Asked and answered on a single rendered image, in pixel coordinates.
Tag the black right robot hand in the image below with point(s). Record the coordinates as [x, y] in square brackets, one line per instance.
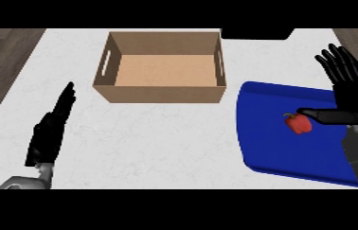
[343, 82]

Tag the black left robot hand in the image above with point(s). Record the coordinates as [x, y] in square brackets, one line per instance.
[50, 132]

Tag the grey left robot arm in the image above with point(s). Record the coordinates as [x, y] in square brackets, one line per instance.
[29, 178]

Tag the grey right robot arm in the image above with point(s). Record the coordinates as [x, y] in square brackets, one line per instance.
[351, 151]

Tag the red bell pepper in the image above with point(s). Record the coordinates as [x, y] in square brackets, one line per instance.
[298, 123]

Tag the blue tray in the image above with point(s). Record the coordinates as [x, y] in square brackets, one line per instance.
[285, 142]

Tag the brown cardboard box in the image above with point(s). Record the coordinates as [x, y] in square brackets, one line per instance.
[161, 68]

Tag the black appliance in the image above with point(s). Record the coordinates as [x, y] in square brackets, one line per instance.
[255, 33]

